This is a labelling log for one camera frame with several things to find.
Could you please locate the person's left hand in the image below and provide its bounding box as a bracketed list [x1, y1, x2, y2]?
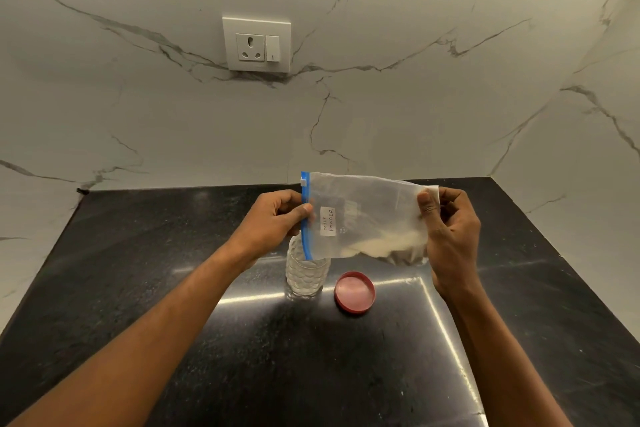
[228, 189, 316, 265]

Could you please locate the person's right hand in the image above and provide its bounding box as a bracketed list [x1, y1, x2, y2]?
[416, 186, 482, 300]

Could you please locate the clear plastic jar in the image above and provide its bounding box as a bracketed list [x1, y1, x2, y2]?
[285, 235, 332, 300]

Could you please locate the person's right forearm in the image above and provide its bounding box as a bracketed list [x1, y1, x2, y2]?
[444, 282, 573, 427]

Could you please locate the person's left forearm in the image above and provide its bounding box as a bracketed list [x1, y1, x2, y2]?
[7, 241, 258, 427]

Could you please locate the red jar lid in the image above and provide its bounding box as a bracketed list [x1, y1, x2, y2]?
[334, 271, 377, 315]

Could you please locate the white wall socket with switch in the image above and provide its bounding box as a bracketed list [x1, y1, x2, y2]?
[221, 16, 292, 74]

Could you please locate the clear zip bag with powder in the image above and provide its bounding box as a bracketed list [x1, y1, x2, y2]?
[300, 171, 441, 266]

